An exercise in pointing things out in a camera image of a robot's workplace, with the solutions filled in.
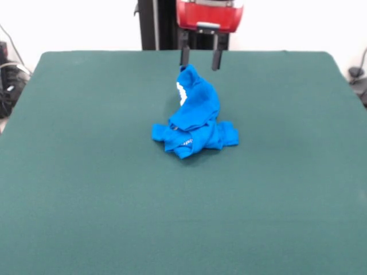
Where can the black stand base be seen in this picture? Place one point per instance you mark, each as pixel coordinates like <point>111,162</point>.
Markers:
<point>355,72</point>
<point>11,86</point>

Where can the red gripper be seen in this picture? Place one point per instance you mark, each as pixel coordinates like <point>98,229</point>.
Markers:
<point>209,13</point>

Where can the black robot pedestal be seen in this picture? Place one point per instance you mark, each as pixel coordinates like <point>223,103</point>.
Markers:
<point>160,25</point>

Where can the blue shirt with white print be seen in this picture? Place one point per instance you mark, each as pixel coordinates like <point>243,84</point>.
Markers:
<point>200,106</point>

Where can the dark green table cloth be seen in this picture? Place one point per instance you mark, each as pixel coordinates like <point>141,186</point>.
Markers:
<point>200,200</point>

